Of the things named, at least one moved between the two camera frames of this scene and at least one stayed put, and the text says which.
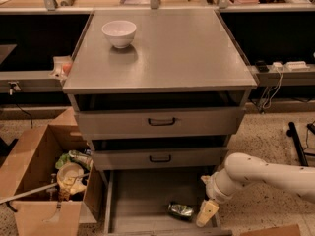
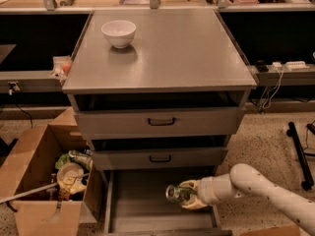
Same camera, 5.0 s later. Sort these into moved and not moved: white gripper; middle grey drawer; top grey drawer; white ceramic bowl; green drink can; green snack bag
Moved: white gripper; green drink can
Not moved: white ceramic bowl; top grey drawer; green snack bag; middle grey drawer
